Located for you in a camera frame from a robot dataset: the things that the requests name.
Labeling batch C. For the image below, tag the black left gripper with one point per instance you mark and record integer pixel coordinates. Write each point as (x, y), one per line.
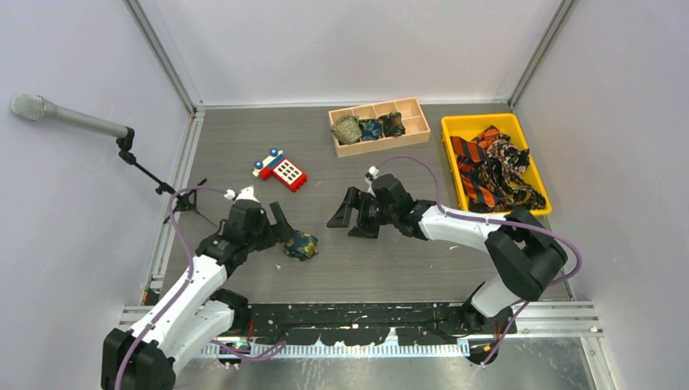
(282, 231)

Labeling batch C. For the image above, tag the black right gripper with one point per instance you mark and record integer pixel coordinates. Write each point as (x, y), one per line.
(363, 228)

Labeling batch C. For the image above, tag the blue yellow floral tie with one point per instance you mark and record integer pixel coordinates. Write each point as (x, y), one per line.
(301, 246)

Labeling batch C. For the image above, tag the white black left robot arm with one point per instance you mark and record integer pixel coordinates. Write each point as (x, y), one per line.
(156, 348)

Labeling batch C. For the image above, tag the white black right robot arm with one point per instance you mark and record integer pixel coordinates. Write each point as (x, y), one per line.
(526, 257)

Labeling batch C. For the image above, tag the red white toy brick block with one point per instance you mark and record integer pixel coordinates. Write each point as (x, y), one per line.
(276, 165)

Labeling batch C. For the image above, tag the olive green rolled tie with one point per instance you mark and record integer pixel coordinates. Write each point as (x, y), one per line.
(346, 130)

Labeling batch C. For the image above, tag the blue rolled tie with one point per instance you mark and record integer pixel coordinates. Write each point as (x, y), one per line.
(371, 129)

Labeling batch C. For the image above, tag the black microphone stand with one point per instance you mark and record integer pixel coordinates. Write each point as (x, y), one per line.
(183, 203)

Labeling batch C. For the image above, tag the dark brown rolled tie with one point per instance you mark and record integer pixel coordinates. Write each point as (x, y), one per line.
(392, 124)

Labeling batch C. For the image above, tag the wooden divided tray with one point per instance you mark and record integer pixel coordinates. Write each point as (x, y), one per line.
(416, 125)

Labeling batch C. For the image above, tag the yellow plastic bin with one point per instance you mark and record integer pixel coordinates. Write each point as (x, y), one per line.
(468, 127)

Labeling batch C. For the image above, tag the orange navy striped tie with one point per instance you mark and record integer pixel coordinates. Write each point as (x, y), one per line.
(471, 159)

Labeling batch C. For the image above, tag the black floral patterned tie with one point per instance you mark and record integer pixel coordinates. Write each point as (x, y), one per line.
(507, 163)

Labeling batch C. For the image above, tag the silver microphone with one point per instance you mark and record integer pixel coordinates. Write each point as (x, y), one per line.
(37, 108)

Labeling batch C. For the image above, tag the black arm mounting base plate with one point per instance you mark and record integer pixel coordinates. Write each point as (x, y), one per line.
(369, 330)

